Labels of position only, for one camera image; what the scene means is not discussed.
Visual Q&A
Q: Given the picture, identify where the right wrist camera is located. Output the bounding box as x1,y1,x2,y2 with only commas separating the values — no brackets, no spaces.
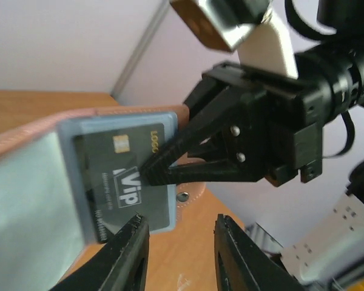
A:
170,0,298,79

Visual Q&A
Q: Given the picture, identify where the black VIP card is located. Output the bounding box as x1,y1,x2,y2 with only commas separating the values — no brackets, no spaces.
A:
73,122,177,243

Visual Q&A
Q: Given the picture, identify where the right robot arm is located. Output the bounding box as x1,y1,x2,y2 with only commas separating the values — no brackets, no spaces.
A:
140,1,364,290

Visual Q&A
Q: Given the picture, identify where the left aluminium corner post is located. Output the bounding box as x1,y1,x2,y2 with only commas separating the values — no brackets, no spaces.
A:
110,1,169,101

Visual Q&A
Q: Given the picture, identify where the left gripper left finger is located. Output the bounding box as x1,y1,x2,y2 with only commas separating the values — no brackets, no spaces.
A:
52,214,150,291

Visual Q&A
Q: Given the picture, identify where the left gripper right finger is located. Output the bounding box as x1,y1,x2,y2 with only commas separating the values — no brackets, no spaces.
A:
214,214,303,291

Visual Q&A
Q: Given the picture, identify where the pink card holder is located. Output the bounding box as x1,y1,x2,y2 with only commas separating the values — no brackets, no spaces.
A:
0,105,205,290

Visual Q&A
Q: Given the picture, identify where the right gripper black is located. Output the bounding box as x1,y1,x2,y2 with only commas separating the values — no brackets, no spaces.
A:
140,63,323,187

